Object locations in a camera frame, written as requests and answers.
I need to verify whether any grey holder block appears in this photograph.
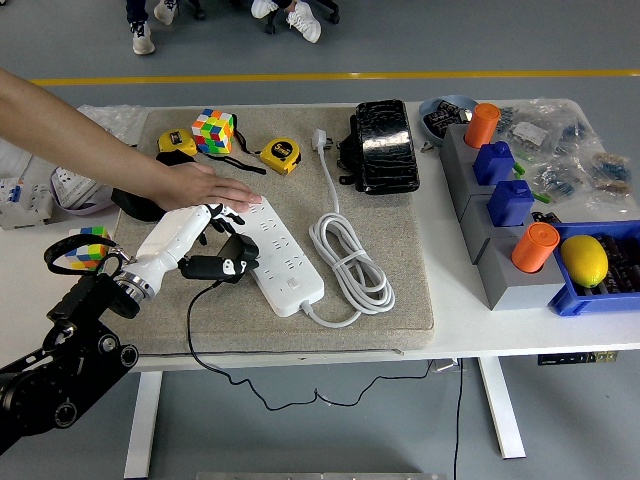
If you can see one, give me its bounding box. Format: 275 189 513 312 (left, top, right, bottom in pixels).
458 192 539 266
438 123 501 221
477 234 571 312

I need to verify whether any black cloth pouch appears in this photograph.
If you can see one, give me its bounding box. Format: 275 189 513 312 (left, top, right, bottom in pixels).
110 149 201 222

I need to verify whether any person's white shoe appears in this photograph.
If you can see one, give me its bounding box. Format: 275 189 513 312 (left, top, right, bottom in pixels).
250 0 281 20
153 0 182 26
285 1 323 45
130 20 156 56

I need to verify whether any black strapped pouch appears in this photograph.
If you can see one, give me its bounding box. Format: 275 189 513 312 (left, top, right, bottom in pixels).
335 114 366 191

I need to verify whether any large colourful puzzle cube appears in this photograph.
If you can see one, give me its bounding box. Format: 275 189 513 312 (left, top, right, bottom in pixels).
191 108 236 155

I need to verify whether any black adapter cord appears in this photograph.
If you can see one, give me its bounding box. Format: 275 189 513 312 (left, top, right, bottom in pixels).
187 279 436 412

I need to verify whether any small yellow tape measure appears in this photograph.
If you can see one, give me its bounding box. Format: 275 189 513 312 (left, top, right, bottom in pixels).
157 128 200 155

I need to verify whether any black table control panel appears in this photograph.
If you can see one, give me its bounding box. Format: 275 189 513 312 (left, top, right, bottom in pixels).
537 352 620 366

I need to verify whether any clear bag with white label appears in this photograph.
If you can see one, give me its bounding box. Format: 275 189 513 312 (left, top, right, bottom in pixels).
502 99 596 156

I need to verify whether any white power strip cable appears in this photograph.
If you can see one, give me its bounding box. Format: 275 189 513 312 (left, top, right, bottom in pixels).
298 128 397 329

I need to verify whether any dark capacitors pile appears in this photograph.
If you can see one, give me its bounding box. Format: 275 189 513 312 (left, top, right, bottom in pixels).
597 233 640 296

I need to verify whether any clear bag of resistors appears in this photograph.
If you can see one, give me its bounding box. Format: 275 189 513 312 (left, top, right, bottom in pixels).
529 149 640 216

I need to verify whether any black electronic modules pile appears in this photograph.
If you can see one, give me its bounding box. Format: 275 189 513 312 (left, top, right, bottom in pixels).
424 99 475 139

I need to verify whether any black wrist strap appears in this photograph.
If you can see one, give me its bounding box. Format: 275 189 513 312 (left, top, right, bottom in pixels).
202 113 268 176

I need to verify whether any blue storage bin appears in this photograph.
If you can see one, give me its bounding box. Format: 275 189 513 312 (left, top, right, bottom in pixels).
547 219 640 319

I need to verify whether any grey-brown mat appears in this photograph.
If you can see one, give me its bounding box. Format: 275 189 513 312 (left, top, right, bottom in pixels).
88 105 435 357

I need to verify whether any orange cylinder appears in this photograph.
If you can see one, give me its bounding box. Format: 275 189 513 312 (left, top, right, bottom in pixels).
464 102 502 149
510 222 560 275

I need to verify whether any small colourful puzzle cube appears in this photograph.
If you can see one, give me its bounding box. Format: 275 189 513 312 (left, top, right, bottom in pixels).
64 225 112 271

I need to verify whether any white power strip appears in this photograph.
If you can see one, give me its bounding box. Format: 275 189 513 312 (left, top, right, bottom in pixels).
227 197 326 317

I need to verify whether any person's hand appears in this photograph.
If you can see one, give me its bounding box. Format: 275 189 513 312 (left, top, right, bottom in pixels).
152 162 265 214

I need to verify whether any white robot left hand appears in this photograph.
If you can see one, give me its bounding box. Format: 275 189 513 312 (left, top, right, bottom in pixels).
130 202 250 291

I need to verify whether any yellow tape measure 5m print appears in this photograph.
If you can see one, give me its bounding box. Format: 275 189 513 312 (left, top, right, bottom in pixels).
259 138 303 175

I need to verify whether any glossy black case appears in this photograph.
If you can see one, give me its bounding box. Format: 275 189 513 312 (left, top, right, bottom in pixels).
354 98 421 195

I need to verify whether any black power adapter plug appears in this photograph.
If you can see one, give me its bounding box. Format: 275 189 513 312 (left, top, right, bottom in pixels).
219 233 261 274

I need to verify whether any black hanging cable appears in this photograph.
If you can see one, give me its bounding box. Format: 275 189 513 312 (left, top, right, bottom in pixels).
452 359 464 480

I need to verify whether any person's leg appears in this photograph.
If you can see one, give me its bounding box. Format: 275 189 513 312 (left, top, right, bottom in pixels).
124 0 151 25

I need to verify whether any large white socket panel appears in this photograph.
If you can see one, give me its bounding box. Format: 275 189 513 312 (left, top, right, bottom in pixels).
51 167 104 209

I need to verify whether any blue bowl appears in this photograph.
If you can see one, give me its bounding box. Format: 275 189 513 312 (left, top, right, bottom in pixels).
418 94 480 149

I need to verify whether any white table leg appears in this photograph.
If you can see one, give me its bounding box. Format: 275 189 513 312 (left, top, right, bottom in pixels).
123 372 164 480
477 357 527 460

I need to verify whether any blue block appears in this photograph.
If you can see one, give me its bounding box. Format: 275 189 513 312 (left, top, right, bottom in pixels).
487 179 535 229
472 140 516 186

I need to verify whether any white circuit breaker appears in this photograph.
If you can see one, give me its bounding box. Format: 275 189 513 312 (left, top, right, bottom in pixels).
0 177 54 231

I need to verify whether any yellow lemon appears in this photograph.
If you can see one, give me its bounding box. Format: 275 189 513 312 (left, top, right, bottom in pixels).
559 234 610 289

